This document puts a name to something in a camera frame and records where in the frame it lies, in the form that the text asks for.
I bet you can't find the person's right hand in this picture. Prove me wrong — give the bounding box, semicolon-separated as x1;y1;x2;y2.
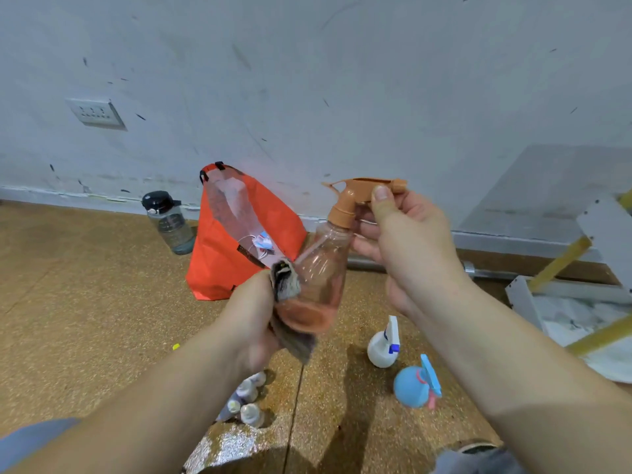
352;185;473;320

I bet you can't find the person's left hand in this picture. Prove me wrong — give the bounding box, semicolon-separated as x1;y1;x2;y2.
209;270;283;377

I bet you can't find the orange spray bottle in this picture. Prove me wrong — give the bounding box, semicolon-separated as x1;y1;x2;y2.
276;178;408;336

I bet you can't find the grey cloth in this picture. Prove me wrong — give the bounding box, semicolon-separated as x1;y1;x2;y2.
269;259;318;366

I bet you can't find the person's right forearm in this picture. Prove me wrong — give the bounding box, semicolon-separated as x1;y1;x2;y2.
419;277;632;474

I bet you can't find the person's left forearm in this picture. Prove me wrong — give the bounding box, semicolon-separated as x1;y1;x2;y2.
12;316;248;474

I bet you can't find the metal pipe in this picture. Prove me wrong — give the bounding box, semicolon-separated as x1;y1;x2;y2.
347;257;520;283

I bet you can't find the white spray bottle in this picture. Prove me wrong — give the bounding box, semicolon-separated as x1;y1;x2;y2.
367;315;401;369

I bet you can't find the orange bag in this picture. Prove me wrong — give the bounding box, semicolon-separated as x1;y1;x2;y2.
186;162;308;302

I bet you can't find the blue spray bottle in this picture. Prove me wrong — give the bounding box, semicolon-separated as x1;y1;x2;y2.
393;354;443;410

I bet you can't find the clear water bottle black lid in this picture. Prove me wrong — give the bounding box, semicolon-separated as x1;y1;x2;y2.
142;191;196;256

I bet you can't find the white marbled sheet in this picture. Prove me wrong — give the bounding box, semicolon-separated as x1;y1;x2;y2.
534;295;632;384

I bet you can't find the person's shoe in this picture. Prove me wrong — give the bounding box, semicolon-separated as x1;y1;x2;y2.
455;438;498;455

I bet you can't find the person's right leg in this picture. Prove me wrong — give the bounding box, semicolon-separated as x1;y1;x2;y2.
433;446;526;474

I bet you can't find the person's leg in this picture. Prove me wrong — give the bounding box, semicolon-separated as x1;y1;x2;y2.
0;417;81;473
433;446;526;474

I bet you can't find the silver plastic bag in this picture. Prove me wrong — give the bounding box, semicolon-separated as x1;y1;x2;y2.
182;420;297;474

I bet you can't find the person's left leg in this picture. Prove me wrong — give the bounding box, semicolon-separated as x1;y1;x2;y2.
0;417;81;473

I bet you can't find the white furniture frame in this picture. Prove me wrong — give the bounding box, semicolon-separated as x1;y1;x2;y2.
505;192;632;336

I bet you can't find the white wall socket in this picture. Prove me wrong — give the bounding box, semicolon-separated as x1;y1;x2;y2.
66;98;126;130

